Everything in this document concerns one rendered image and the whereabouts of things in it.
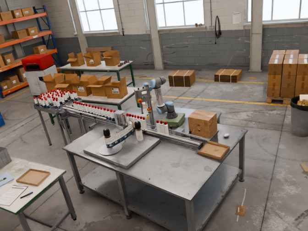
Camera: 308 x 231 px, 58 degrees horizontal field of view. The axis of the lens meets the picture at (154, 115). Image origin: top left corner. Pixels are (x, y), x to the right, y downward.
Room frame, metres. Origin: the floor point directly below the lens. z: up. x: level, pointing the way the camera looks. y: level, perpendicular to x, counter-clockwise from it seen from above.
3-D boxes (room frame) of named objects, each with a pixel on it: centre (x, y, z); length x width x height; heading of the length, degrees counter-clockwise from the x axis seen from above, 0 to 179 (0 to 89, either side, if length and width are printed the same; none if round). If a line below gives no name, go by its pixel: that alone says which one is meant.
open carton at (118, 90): (5.29, 0.66, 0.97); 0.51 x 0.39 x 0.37; 154
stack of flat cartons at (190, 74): (7.60, -0.95, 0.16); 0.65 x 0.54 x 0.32; 63
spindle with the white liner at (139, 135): (3.19, 0.23, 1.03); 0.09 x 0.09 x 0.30
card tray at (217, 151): (2.80, -0.65, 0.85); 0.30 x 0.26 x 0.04; 49
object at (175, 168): (3.29, 0.07, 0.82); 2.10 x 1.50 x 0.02; 49
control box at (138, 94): (3.59, 0.13, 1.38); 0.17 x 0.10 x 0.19; 104
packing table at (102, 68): (8.16, 1.51, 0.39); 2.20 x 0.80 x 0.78; 59
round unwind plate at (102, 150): (3.11, 0.63, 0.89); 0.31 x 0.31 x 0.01
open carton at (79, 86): (5.70, 1.42, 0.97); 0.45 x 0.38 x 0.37; 152
